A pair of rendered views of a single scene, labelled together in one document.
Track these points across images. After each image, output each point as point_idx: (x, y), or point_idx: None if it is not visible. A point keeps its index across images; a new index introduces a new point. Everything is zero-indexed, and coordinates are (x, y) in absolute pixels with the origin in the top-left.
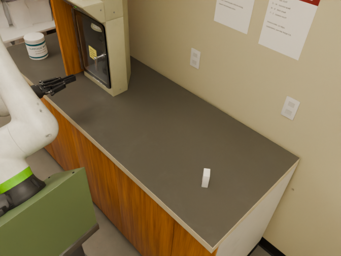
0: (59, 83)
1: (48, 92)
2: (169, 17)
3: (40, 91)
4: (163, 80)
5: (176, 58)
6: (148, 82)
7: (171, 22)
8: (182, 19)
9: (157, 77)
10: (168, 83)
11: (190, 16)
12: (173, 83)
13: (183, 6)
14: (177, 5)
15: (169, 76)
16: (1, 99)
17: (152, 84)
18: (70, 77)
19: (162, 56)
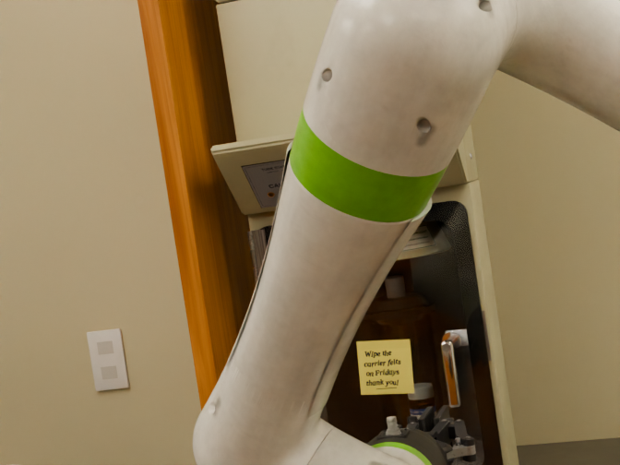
0: (438, 426)
1: (456, 448)
2: (522, 213)
3: (439, 446)
4: (574, 447)
5: (586, 347)
6: (546, 464)
7: (533, 227)
8: (584, 189)
9: (546, 451)
10: (606, 445)
11: (614, 164)
12: (615, 439)
13: (578, 149)
14: (548, 157)
15: (568, 440)
16: (395, 461)
17: (568, 461)
18: (445, 411)
19: (515, 377)
